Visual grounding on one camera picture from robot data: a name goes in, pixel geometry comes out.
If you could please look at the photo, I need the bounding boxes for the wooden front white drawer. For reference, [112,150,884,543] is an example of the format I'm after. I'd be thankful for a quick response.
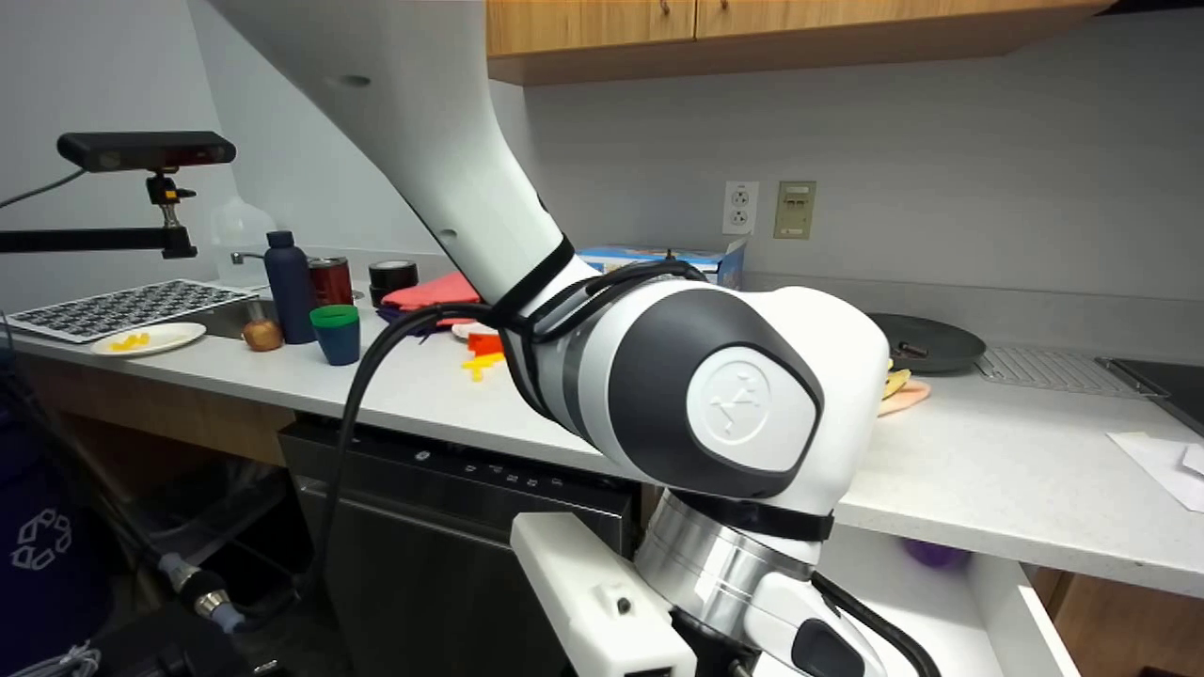
[812,523,1084,677]

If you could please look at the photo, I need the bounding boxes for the pink toy plate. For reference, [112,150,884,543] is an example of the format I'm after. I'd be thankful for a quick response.
[878,370,937,423]

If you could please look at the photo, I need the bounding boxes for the small brown toy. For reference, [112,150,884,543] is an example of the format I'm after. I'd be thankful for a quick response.
[241,296,286,359]

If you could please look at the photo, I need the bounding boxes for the purple toy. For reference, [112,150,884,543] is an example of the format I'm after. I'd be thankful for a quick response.
[898,538,975,575]

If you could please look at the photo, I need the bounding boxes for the yellow toy food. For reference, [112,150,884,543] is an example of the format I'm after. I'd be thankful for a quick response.
[107,328,162,359]

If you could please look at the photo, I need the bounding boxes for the pink cloth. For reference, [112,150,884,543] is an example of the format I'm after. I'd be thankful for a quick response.
[375,269,486,323]

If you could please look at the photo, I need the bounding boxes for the navy cloth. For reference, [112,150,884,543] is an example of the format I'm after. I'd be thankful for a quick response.
[373,305,435,339]

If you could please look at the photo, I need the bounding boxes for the black cup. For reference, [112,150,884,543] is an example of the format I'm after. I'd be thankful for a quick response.
[369,259,423,310]

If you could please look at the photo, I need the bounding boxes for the blue cup green rim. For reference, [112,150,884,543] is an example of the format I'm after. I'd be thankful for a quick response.
[310,300,366,370]

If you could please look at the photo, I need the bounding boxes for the dark red can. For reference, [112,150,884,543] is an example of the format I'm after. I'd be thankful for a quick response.
[310,255,358,314]

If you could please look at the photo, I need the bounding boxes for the navy blue bottle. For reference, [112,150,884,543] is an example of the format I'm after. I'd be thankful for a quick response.
[260,231,319,345]

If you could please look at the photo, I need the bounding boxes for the black round pan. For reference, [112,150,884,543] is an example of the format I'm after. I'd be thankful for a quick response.
[868,310,991,379]

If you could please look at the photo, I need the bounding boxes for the wooden upper cabinet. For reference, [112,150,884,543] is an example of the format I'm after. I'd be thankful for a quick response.
[486,0,1121,87]

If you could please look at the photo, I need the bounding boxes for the grey trash bin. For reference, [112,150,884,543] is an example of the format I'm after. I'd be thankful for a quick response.
[118,460,297,578]

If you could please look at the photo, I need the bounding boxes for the white plate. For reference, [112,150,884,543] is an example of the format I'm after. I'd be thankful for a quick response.
[89,319,211,360]

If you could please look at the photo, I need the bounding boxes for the grey mesh mat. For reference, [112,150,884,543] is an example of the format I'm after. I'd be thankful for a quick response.
[975,345,1105,393]

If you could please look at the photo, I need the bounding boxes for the grey grid drying rack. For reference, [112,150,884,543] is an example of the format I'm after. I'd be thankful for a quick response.
[0,276,255,349]

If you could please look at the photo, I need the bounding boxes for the black cooktop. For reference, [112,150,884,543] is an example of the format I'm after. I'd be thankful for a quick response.
[1095,355,1204,439]

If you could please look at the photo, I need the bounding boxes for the white paper sheet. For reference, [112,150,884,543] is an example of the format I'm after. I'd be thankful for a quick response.
[1105,430,1204,516]

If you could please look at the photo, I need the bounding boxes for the blue recycling bin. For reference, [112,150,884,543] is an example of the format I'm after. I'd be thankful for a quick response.
[0,349,111,677]

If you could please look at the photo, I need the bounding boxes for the wooden base cabinet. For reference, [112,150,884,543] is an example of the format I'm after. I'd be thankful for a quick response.
[1026,570,1204,677]

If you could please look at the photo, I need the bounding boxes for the white wall outlet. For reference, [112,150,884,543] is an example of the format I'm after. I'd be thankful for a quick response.
[720,177,765,241]

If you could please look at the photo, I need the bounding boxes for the beige light switch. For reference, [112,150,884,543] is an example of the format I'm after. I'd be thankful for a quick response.
[770,177,819,246]

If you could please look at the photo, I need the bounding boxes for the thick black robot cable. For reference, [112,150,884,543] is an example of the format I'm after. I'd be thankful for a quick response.
[147,255,946,677]

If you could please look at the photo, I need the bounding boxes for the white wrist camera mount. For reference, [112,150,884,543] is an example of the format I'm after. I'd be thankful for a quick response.
[509,509,700,677]

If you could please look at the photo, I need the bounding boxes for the wooden sink cabinet frame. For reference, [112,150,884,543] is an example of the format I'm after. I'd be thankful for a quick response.
[15,355,297,529]

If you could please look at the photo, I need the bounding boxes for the black stereo camera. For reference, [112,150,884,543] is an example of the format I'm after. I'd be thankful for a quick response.
[52,128,241,177]

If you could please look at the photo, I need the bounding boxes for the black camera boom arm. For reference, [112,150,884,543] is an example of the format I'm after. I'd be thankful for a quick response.
[0,170,205,259]

